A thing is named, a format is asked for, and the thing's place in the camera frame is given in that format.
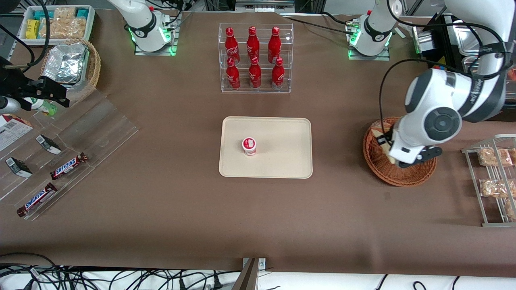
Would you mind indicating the printed cardboard box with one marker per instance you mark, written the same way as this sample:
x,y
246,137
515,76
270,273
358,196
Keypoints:
x,y
12,133

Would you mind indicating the red white yogurt cup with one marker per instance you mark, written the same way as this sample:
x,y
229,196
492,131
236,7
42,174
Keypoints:
x,y
249,145

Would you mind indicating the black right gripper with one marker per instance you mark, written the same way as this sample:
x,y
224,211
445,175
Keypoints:
x,y
25,88

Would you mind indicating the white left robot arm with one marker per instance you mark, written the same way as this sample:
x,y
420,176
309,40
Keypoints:
x,y
441,123

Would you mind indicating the stainless steel pan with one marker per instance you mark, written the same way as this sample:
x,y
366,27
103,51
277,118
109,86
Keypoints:
x,y
463,36

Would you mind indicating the clear cracker bag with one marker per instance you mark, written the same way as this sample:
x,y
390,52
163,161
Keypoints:
x,y
64,29
64,13

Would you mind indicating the black machine yellow panel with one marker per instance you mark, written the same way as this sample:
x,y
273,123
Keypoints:
x,y
447,40

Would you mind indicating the aluminium arm base plate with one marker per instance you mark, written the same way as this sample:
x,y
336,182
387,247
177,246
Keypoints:
x,y
155,51
369,57

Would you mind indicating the green white small bottle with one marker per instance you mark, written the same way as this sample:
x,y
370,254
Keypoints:
x,y
42,106

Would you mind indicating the aluminium foil container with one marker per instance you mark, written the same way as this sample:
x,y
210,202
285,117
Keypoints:
x,y
66,62

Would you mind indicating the clear acrylic bottle rack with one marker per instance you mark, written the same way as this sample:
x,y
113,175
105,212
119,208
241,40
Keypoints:
x,y
264,90

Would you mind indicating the dark grey left wrist bracket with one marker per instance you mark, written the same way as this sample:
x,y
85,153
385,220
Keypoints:
x,y
427,155

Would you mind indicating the yellow snack packet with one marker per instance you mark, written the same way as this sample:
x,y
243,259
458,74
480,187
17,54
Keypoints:
x,y
33,29

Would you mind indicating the clear acrylic display stand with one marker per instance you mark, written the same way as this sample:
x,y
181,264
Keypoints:
x,y
100,129

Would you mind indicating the clear bag of snacks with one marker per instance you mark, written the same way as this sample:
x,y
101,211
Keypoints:
x,y
496,188
495,157
511,209

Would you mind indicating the tan wicker basket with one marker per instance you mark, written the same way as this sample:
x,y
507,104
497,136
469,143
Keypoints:
x,y
94,68

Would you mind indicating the teal snack packet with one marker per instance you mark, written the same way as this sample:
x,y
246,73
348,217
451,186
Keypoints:
x,y
40,15
82,13

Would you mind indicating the triangle sandwich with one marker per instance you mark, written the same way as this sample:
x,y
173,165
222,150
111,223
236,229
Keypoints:
x,y
382,129

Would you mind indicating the white plastic bin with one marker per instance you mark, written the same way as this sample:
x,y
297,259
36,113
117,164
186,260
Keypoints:
x,y
90,28

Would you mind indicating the brown Snickers bar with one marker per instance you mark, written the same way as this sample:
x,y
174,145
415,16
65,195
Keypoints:
x,y
37,199
68,166

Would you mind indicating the red cola bottle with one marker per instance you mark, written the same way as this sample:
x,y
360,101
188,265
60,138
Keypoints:
x,y
254,77
274,47
233,78
278,77
231,48
253,46

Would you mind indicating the small black white box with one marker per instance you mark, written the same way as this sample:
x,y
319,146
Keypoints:
x,y
49,145
19,167

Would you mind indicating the beige plastic tray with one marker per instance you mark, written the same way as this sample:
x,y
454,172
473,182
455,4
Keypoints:
x,y
278,161

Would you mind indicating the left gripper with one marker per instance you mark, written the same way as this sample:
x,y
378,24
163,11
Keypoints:
x,y
382,140

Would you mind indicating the brown round wicker basket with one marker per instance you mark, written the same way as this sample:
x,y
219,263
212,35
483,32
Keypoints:
x,y
383,173

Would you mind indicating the brown table cover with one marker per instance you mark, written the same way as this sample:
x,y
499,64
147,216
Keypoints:
x,y
161,225

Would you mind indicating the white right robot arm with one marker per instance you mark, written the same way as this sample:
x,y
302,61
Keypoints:
x,y
143,24

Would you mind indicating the silver metal block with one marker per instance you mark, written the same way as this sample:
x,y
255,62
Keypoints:
x,y
423,40

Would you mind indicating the aluminium frame post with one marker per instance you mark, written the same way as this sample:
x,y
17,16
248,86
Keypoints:
x,y
248,278

